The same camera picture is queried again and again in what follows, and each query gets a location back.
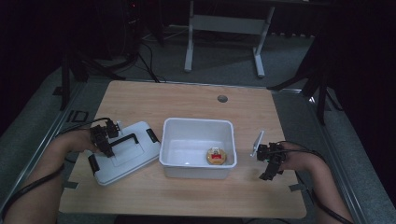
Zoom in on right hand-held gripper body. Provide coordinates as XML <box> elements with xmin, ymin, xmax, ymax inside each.
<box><xmin>249</xmin><ymin>130</ymin><xmax>287</xmax><ymax>172</ymax></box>

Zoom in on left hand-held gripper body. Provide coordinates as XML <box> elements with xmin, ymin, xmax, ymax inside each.
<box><xmin>90</xmin><ymin>119</ymin><xmax>124</xmax><ymax>150</ymax></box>

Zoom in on white box lid black handle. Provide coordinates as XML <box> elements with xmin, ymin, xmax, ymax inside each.
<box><xmin>87</xmin><ymin>120</ymin><xmax>163</xmax><ymax>187</ymax></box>

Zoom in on round yellow red-label snack cup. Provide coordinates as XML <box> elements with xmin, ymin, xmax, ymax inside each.
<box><xmin>205</xmin><ymin>147</ymin><xmax>228</xmax><ymax>166</ymax></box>

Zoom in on white plastic storage box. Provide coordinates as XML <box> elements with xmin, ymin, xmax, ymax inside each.
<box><xmin>158</xmin><ymin>117</ymin><xmax>238</xmax><ymax>180</ymax></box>

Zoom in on person's left hand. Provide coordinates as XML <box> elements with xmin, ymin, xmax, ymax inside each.
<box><xmin>60</xmin><ymin>128</ymin><xmax>101</xmax><ymax>154</ymax></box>

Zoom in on person's right hand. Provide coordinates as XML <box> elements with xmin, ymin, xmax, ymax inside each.
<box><xmin>277</xmin><ymin>142</ymin><xmax>316</xmax><ymax>173</ymax></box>

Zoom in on black metal stand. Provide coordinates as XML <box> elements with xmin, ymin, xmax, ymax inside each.
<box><xmin>266</xmin><ymin>40</ymin><xmax>344</xmax><ymax>126</ymax></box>
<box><xmin>60</xmin><ymin>49</ymin><xmax>126</xmax><ymax>112</ymax></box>

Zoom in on dark equipment tower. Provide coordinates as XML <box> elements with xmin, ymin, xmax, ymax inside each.
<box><xmin>120</xmin><ymin>0</ymin><xmax>145</xmax><ymax>62</ymax></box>

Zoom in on metal floor rail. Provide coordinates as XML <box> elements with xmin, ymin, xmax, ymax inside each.
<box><xmin>306</xmin><ymin>92</ymin><xmax>372</xmax><ymax>224</ymax></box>
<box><xmin>0</xmin><ymin>81</ymin><xmax>86</xmax><ymax>216</ymax></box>

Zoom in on right hand-held gripper cable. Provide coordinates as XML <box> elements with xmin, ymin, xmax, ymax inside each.
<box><xmin>278</xmin><ymin>140</ymin><xmax>353</xmax><ymax>224</ymax></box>

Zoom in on hand-held gripper cable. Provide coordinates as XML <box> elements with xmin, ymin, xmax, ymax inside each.
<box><xmin>278</xmin><ymin>140</ymin><xmax>353</xmax><ymax>224</ymax></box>
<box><xmin>0</xmin><ymin>117</ymin><xmax>112</xmax><ymax>220</ymax></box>

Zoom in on black floor cables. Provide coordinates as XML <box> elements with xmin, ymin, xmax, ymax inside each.
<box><xmin>135</xmin><ymin>40</ymin><xmax>168</xmax><ymax>84</ymax></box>

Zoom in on left hand-held gripper cable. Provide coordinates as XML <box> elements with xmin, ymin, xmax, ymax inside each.
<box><xmin>0</xmin><ymin>117</ymin><xmax>112</xmax><ymax>220</ymax></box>

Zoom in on white metal desk frame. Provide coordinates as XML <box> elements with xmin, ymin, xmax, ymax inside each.
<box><xmin>184</xmin><ymin>0</ymin><xmax>276</xmax><ymax>78</ymax></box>

